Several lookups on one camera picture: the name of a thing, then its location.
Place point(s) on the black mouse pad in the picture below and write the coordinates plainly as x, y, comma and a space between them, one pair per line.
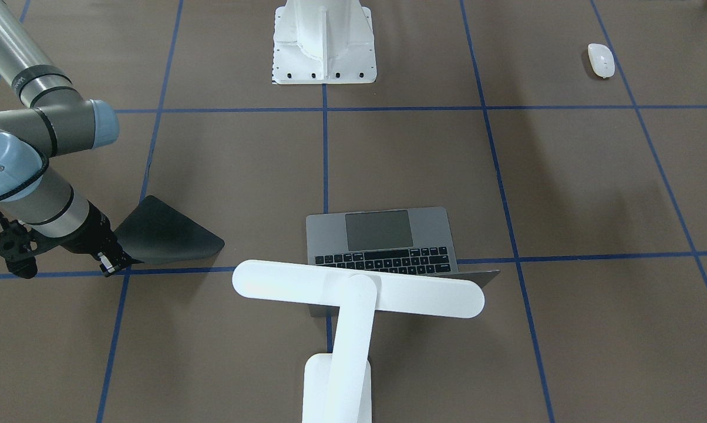
155, 233

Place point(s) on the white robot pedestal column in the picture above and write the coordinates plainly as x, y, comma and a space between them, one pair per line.
323, 42

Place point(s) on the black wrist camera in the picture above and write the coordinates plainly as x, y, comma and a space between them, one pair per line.
16, 249

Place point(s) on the white desk lamp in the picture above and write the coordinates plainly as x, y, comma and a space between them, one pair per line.
338, 385

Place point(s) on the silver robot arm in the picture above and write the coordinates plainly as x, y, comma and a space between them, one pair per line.
39, 209

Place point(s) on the white computer mouse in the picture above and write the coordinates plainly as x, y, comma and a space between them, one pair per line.
601, 60

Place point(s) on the grey laptop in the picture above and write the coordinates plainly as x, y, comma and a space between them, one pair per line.
414, 241

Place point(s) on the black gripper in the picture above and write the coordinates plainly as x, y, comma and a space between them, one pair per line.
97, 231

